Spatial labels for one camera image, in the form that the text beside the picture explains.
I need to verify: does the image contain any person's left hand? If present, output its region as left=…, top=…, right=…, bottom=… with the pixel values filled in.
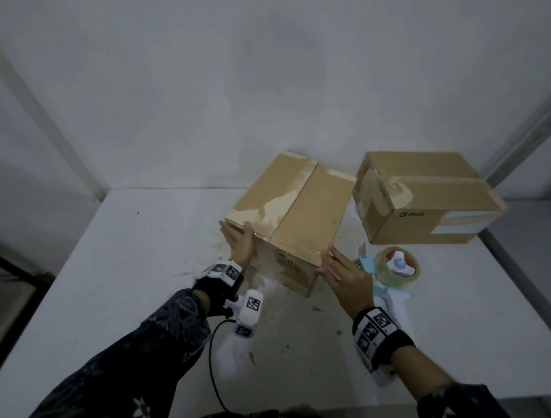
left=219, top=220, right=255, bottom=270

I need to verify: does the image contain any person's right hand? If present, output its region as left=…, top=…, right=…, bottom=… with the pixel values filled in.
left=316, top=244, right=376, bottom=320

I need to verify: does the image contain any clear tape roll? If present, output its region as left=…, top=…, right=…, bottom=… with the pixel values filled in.
left=373, top=246, right=422, bottom=287

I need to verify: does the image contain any blue white tape dispenser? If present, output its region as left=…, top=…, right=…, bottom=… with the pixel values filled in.
left=357, top=243, right=417, bottom=343

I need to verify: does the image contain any brown cardboard box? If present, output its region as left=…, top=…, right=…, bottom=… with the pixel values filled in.
left=352, top=150, right=509, bottom=245
left=224, top=150, right=358, bottom=298

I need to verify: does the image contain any person's right forearm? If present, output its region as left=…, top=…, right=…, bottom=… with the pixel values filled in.
left=389, top=342, right=513, bottom=418

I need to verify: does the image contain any person's left forearm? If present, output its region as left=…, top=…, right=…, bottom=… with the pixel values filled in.
left=30, top=288, right=212, bottom=418

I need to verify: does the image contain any person's leg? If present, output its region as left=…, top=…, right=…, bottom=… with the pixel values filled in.
left=284, top=404, right=324, bottom=418

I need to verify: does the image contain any black case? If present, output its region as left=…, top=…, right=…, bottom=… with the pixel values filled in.
left=215, top=409, right=293, bottom=418

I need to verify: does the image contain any grey metal shelf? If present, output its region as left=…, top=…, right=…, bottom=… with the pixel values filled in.
left=478, top=99, right=551, bottom=313

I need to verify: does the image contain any black shelf with wooden boards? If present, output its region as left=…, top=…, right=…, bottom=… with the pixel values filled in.
left=0, top=254, right=57, bottom=367

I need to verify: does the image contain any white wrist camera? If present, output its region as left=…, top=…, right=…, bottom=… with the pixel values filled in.
left=370, top=366, right=398, bottom=389
left=223, top=289, right=265, bottom=340

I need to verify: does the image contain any black camera cable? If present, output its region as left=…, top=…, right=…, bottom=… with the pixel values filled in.
left=208, top=319, right=236, bottom=415

